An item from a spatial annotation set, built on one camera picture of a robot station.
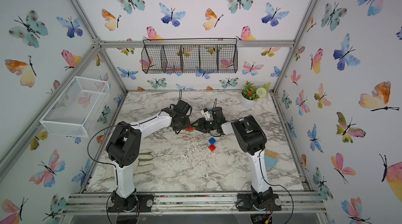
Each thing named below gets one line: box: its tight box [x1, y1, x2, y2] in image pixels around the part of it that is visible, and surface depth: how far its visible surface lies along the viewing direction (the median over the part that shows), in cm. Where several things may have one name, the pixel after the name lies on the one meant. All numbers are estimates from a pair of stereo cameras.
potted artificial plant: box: [240, 80, 272, 109], surface depth 101 cm
